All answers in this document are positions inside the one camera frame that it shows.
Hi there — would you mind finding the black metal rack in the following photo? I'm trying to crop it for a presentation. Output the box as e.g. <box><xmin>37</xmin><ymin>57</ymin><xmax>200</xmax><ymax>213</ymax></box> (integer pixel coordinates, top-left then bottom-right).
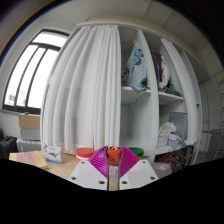
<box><xmin>176</xmin><ymin>145</ymin><xmax>198</xmax><ymax>168</ymax></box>

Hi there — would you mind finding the colourful patterned bag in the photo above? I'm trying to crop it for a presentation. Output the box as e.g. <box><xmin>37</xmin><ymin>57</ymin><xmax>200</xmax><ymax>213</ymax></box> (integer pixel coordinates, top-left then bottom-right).
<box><xmin>156</xmin><ymin>152</ymin><xmax>184</xmax><ymax>174</ymax></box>

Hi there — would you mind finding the green metal canister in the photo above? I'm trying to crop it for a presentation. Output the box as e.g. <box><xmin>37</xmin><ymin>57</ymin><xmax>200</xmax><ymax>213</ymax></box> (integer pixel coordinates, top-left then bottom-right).
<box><xmin>128</xmin><ymin>146</ymin><xmax>145</xmax><ymax>159</ymax></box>

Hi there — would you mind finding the grey wire rack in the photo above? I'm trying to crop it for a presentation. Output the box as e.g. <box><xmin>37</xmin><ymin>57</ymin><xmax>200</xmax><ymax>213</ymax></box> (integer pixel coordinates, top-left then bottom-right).
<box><xmin>202</xmin><ymin>128</ymin><xmax>224</xmax><ymax>162</ymax></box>

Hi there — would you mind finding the cardboard box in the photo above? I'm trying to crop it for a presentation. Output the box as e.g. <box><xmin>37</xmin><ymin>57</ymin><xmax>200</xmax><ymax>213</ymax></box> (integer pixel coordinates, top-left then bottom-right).
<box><xmin>18</xmin><ymin>113</ymin><xmax>42</xmax><ymax>141</ymax></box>

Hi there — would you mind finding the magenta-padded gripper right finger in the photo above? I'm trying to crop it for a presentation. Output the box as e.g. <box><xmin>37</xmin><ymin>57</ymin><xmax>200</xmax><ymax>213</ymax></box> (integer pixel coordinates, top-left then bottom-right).
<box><xmin>117</xmin><ymin>145</ymin><xmax>160</xmax><ymax>192</ymax></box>

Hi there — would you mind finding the white ribbed radiator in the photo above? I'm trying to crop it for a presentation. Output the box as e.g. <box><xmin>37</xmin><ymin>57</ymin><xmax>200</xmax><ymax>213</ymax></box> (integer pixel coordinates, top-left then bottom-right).
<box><xmin>15</xmin><ymin>138</ymin><xmax>43</xmax><ymax>153</ymax></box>

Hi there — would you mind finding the white curtain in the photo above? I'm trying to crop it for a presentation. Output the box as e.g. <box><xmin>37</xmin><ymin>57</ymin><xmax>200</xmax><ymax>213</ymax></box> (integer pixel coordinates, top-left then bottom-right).
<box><xmin>39</xmin><ymin>24</ymin><xmax>123</xmax><ymax>155</ymax></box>

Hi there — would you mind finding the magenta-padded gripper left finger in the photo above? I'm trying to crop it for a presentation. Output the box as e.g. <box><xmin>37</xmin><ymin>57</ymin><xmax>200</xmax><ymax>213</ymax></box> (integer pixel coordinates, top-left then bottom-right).
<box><xmin>67</xmin><ymin>145</ymin><xmax>110</xmax><ymax>192</ymax></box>

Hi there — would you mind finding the tan paperback book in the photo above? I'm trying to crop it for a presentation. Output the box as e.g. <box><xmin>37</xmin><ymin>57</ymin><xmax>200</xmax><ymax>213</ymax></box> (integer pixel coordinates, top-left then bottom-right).
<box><xmin>8</xmin><ymin>150</ymin><xmax>49</xmax><ymax>170</ymax></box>

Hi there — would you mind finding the small white printed box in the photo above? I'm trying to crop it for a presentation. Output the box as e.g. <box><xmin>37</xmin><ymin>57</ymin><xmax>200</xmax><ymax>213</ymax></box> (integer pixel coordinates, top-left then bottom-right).
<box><xmin>43</xmin><ymin>143</ymin><xmax>63</xmax><ymax>165</ymax></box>

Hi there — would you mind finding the black bag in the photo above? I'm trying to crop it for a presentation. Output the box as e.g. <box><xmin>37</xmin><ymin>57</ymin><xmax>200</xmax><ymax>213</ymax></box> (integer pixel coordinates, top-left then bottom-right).
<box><xmin>0</xmin><ymin>128</ymin><xmax>18</xmax><ymax>160</ymax></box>

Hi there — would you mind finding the white shelf unit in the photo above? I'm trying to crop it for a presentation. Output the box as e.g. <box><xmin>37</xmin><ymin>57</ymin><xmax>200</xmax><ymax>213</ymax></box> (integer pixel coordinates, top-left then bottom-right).
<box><xmin>118</xmin><ymin>24</ymin><xmax>203</xmax><ymax>158</ymax></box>

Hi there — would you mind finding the black-framed window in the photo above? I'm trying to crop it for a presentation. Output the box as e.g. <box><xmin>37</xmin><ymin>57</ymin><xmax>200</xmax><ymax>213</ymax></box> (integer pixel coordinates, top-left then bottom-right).
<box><xmin>1</xmin><ymin>29</ymin><xmax>71</xmax><ymax>116</ymax></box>

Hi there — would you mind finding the orange charger block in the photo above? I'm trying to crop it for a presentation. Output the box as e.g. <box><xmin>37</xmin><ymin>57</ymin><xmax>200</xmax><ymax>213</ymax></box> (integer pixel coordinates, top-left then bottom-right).
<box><xmin>106</xmin><ymin>145</ymin><xmax>122</xmax><ymax>166</ymax></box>

